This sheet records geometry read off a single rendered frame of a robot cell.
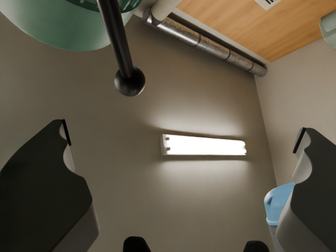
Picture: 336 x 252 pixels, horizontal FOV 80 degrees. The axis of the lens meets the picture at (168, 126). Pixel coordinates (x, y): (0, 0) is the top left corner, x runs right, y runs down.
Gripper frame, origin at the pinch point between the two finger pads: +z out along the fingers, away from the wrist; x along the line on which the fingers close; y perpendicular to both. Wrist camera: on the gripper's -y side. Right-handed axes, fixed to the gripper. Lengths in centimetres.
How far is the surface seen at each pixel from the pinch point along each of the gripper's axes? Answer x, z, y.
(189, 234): 21, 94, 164
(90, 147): -56, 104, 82
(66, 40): -13.5, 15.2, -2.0
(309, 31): 169, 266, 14
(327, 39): 141, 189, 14
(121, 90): -6.0, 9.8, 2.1
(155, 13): -16, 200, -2
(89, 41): -11.2, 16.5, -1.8
